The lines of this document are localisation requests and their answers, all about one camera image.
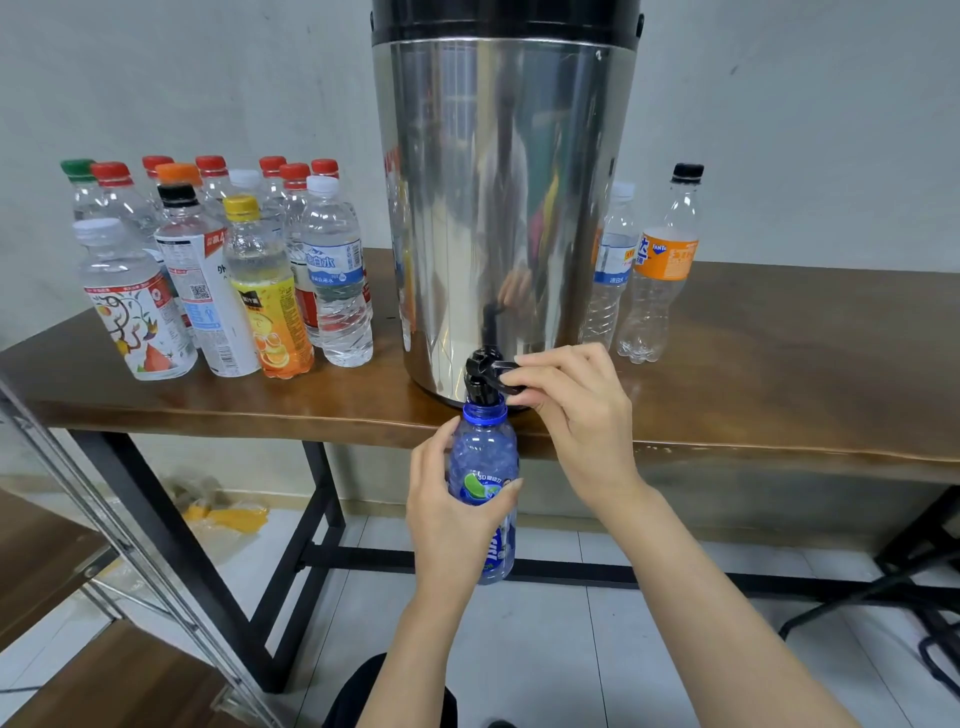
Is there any slim blue label plastic bottle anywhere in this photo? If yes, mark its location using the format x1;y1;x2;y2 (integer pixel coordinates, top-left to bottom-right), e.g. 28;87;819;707
579;183;641;348

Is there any white cap blue label bottle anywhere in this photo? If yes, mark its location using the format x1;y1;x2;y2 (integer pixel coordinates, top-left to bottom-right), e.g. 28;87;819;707
301;175;375;368

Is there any stainless steel water dispenser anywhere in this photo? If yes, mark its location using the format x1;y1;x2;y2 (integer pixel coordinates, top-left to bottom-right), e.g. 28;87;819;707
370;0;647;410

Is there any green label plastic water bottle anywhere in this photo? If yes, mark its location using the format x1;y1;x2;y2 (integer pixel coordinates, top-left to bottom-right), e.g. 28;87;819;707
60;159;101;222

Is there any person's right hand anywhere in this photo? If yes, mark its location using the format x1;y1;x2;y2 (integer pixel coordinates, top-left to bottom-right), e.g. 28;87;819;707
499;342;639;506

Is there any person's left hand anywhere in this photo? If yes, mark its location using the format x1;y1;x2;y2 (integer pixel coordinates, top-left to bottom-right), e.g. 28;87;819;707
405;417;524;605

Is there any wooden stool with black frame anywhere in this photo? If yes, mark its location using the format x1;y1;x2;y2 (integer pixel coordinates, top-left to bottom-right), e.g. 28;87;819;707
780;487;960;692

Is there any orange label black cap bottle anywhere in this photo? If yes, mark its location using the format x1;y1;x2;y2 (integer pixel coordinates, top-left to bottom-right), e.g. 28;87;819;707
616;163;705;365

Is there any wooden metal shelf rack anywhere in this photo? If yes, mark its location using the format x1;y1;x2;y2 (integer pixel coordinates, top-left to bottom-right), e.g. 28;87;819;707
0;375;287;728

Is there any white patterned label plastic bottle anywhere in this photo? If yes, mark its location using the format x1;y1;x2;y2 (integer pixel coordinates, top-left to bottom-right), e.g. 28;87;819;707
73;217;200;381

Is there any white-cap blue-label bottle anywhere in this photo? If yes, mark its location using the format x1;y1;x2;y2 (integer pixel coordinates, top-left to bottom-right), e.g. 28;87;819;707
229;168;294;249

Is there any yellow label plastic bottle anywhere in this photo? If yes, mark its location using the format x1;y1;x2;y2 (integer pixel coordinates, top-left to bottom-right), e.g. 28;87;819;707
223;195;315;380

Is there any person's black trouser leg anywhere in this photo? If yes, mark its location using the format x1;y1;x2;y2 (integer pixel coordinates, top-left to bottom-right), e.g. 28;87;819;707
322;652;459;728

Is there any yellow debris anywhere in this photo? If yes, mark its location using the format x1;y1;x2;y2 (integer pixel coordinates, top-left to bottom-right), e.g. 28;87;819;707
180;502;272;536

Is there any black metal table frame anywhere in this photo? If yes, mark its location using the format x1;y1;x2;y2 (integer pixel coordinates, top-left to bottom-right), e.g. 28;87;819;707
67;432;960;692

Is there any blue cap plastic bottle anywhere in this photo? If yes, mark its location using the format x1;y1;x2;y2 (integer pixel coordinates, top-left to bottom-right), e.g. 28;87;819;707
445;397;521;585

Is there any person's right forearm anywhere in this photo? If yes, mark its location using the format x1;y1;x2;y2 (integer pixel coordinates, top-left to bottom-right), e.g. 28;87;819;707
592;477;864;728

